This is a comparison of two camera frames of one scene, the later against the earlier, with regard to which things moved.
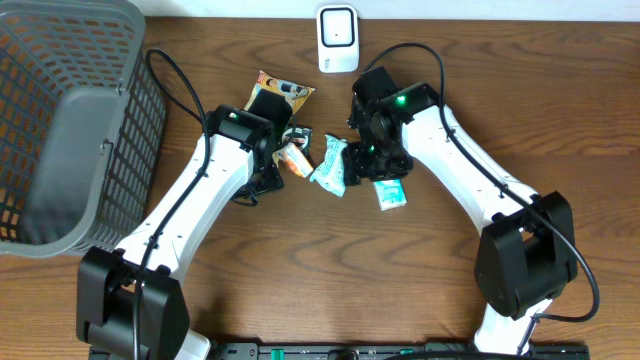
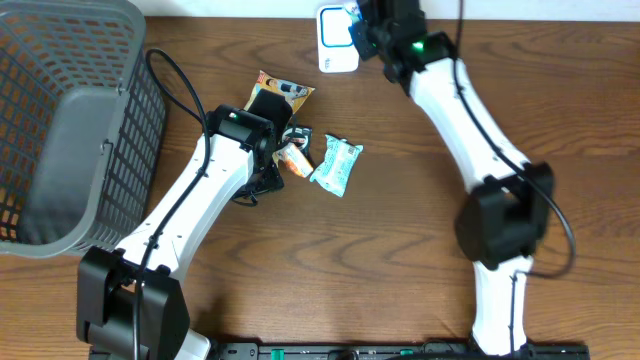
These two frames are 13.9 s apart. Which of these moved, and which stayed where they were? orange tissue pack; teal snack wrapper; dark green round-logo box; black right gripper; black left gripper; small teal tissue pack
Moved: small teal tissue pack; black right gripper
Stayed: teal snack wrapper; dark green round-logo box; black left gripper; orange tissue pack
